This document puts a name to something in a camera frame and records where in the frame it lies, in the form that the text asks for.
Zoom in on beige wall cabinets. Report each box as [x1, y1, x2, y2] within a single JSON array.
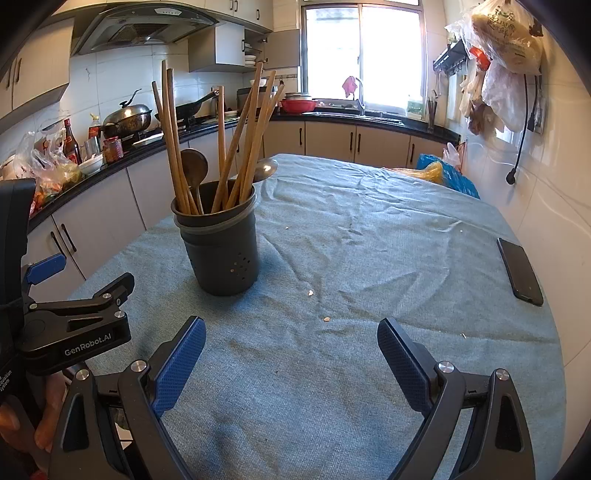
[[0, 0, 301, 123]]

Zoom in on bunch of wooden chopsticks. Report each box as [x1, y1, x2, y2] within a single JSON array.
[[151, 59, 287, 215]]

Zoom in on steel wok with lid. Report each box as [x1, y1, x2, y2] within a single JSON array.
[[102, 89, 153, 137]]

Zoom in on black wok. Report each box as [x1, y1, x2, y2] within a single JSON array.
[[175, 90, 220, 118]]

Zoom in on red basin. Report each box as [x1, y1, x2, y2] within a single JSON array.
[[279, 92, 319, 114]]

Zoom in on red-labelled jar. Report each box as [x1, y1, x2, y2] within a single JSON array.
[[102, 136, 124, 164]]

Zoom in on crumpled clear plastic bag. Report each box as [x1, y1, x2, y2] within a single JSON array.
[[481, 60, 527, 132]]

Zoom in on white wall socket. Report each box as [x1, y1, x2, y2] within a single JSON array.
[[526, 99, 548, 134]]

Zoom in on hanging pale plastic bags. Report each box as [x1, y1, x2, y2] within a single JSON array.
[[458, 69, 497, 136]]

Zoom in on dark grey perforated utensil holder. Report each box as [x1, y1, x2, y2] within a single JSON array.
[[172, 180, 258, 297]]

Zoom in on yellow-capped oil bottle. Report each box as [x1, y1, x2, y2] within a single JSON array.
[[88, 113, 103, 153]]

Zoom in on range hood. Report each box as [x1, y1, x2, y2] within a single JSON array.
[[69, 4, 220, 57]]

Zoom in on kitchen window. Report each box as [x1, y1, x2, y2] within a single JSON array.
[[300, 2, 423, 104]]

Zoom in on red plastic bag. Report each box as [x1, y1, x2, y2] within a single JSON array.
[[467, 44, 491, 71]]

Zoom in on black power cable with plug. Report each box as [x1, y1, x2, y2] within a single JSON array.
[[505, 74, 541, 186]]

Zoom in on beige base cabinets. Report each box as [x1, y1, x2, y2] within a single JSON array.
[[21, 120, 458, 296]]

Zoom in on black kitchen countertop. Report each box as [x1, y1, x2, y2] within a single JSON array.
[[25, 108, 462, 227]]

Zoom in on dark sauce bottle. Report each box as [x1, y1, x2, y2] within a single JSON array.
[[62, 119, 83, 164]]

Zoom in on blue plastic bag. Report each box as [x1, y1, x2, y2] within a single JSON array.
[[416, 154, 481, 200]]

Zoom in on silver countertop appliance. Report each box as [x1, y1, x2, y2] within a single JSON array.
[[236, 87, 280, 112]]

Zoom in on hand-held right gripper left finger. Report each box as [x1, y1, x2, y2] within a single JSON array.
[[48, 316, 207, 480]]

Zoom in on black smartphone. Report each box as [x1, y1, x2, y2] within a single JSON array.
[[497, 237, 544, 306]]

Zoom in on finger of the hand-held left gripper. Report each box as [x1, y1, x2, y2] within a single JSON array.
[[23, 253, 68, 286], [18, 272, 136, 374]]

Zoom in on clear bag with beige contents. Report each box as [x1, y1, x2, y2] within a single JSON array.
[[471, 0, 543, 75]]

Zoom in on clear bag of groceries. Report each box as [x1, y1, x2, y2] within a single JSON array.
[[0, 131, 84, 208]]

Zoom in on person's left hand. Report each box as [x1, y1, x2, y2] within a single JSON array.
[[0, 369, 70, 455]]

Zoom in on yellow plastic bag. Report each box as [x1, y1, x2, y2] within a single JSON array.
[[392, 162, 446, 186]]

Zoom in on stainless steel sink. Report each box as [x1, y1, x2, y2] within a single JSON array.
[[316, 110, 402, 121]]

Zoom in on metal spoon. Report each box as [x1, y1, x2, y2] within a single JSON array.
[[180, 148, 209, 215], [252, 158, 280, 185]]

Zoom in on black wall rack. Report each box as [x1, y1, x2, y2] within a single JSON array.
[[433, 39, 469, 75]]

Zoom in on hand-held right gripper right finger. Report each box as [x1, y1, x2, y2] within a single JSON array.
[[377, 318, 536, 480]]

